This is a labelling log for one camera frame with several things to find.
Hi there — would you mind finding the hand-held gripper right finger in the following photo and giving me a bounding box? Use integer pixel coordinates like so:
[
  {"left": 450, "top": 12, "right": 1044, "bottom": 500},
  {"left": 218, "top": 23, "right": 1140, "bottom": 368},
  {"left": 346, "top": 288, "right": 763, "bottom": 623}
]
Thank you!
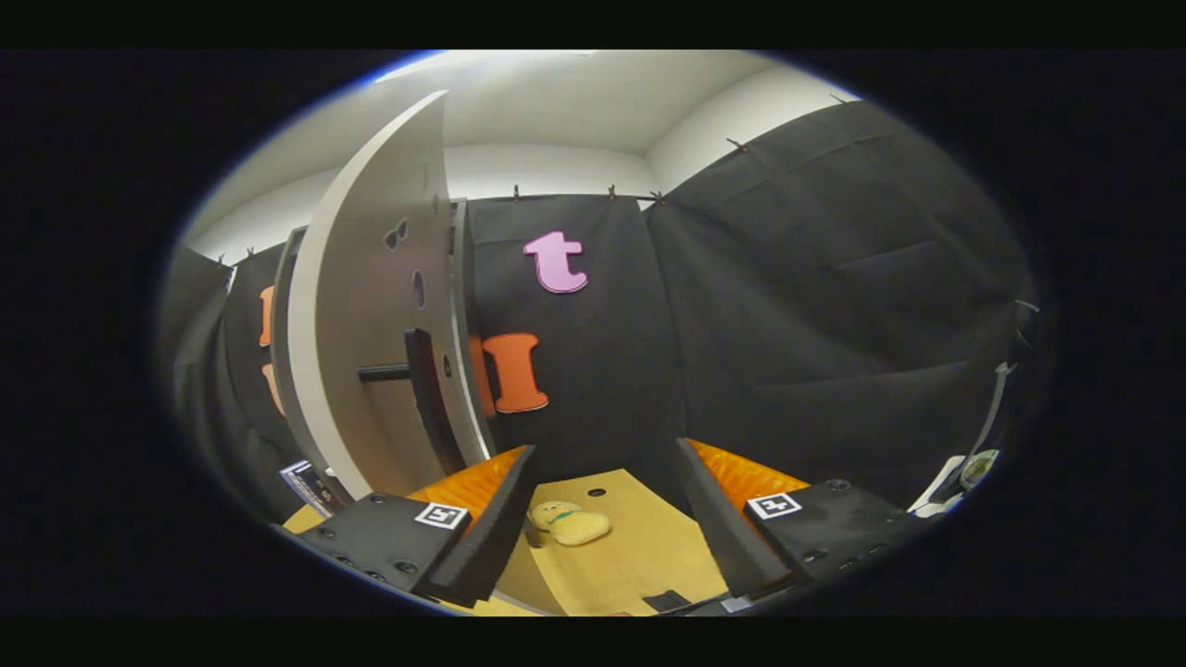
[{"left": 674, "top": 438, "right": 937, "bottom": 601}]

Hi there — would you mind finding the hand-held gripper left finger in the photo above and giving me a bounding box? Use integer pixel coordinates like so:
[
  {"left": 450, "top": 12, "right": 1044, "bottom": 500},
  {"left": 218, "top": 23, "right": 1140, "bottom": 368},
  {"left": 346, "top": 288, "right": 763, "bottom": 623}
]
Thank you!
[{"left": 273, "top": 445, "right": 537, "bottom": 610}]

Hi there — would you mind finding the yellow plush toy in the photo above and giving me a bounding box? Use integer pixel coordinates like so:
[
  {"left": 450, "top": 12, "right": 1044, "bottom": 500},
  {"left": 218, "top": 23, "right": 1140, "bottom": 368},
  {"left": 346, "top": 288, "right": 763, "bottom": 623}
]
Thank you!
[{"left": 527, "top": 500, "right": 612, "bottom": 547}]

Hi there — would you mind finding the black backdrop cloth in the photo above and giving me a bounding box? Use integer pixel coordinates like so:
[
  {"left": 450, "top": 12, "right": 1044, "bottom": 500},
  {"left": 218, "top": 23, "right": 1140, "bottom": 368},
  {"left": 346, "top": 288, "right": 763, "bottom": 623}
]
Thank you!
[{"left": 158, "top": 100, "right": 1039, "bottom": 520}]

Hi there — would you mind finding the white object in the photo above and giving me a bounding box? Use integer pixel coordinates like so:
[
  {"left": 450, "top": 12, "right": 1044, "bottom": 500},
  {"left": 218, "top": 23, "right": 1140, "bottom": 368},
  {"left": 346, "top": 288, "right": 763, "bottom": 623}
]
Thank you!
[{"left": 908, "top": 454, "right": 966, "bottom": 517}]

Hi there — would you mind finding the round green object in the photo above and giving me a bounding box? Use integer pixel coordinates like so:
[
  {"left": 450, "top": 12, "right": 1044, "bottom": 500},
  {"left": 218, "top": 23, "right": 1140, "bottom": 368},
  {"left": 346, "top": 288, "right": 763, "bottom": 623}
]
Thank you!
[{"left": 959, "top": 448, "right": 1002, "bottom": 490}]

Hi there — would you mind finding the dark grey cabinet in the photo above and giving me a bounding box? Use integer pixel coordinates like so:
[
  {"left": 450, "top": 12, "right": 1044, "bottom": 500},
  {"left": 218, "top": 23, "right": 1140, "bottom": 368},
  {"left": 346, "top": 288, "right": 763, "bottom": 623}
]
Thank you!
[{"left": 271, "top": 197, "right": 501, "bottom": 506}]

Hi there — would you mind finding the ceiling light panel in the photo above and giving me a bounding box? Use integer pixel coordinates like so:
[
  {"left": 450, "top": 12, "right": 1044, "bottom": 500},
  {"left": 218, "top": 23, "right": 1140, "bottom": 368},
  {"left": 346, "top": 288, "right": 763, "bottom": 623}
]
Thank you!
[{"left": 375, "top": 50, "right": 594, "bottom": 84}]

